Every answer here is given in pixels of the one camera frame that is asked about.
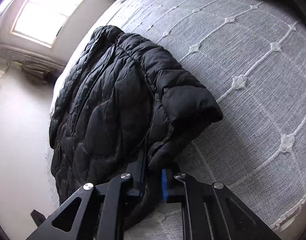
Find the black quilted puffer jacket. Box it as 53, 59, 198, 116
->
49, 25, 223, 229

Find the white lace bedspread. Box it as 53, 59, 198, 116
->
46, 0, 306, 240

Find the bright window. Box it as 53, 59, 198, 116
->
11, 0, 83, 48

